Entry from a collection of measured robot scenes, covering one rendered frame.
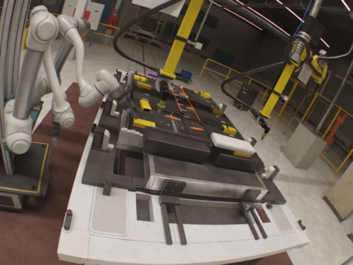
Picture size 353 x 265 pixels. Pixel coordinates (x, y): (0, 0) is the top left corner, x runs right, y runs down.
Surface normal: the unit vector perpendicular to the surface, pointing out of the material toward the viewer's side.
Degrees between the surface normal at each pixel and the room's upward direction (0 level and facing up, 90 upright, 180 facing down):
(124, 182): 0
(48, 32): 83
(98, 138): 90
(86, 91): 64
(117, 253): 0
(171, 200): 0
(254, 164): 90
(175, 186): 90
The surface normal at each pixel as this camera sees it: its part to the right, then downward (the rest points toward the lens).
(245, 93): -0.73, 0.06
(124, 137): 0.17, 0.53
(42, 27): 0.73, 0.50
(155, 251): 0.36, -0.82
